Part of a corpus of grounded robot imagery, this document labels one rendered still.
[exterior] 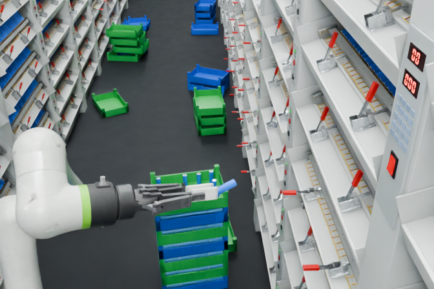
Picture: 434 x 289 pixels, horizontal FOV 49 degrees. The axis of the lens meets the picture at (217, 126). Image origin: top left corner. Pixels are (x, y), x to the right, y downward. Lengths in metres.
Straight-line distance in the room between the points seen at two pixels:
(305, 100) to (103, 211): 0.66
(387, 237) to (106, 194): 0.56
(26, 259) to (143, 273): 1.01
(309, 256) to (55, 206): 0.75
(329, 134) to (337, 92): 0.21
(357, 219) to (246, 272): 1.45
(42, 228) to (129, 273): 1.45
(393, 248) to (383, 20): 0.35
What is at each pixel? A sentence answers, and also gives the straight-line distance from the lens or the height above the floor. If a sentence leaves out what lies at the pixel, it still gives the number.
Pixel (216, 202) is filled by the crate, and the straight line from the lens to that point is 1.96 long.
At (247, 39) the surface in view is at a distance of 2.77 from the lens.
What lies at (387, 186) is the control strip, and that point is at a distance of 0.73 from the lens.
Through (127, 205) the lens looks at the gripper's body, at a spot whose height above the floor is 1.11.
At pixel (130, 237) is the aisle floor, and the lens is 2.60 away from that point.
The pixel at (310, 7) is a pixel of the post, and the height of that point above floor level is 1.40.
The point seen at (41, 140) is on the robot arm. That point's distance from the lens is 1.04.
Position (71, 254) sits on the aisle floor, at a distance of 2.58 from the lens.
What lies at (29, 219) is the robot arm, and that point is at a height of 1.14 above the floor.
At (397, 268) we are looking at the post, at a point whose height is 1.22.
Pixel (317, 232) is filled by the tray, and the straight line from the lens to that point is 1.23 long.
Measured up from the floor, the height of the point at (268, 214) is 0.36.
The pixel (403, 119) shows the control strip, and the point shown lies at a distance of 0.67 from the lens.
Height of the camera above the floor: 1.75
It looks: 30 degrees down
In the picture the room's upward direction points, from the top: 1 degrees counter-clockwise
